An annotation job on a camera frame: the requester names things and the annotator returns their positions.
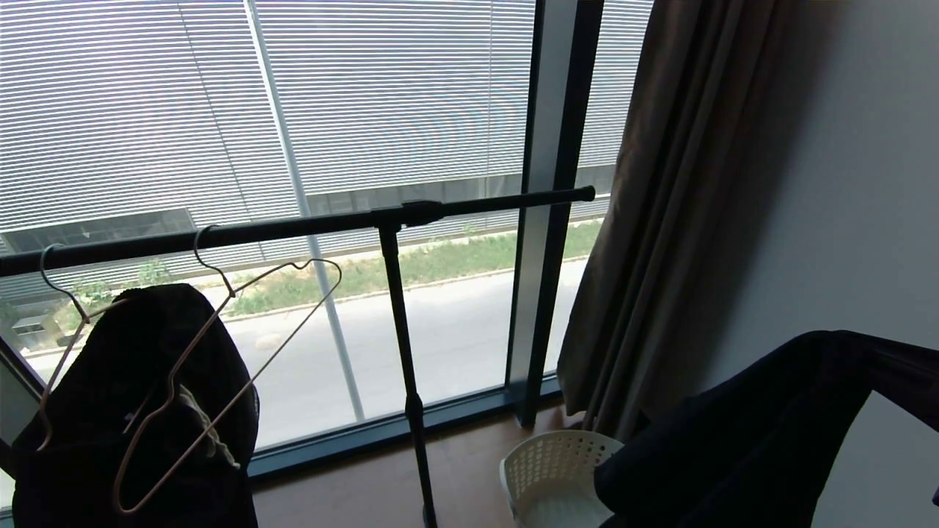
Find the brown curtain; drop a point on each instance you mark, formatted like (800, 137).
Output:
(675, 220)

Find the black garment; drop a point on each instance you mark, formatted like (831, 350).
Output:
(733, 455)
(110, 381)

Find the white laundry basket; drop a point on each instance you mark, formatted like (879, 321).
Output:
(550, 469)

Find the pink clothes hanger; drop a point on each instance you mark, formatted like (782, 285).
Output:
(170, 381)
(42, 275)

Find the black clothes rack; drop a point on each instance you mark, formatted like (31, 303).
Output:
(396, 330)

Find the window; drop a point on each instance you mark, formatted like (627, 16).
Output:
(557, 220)

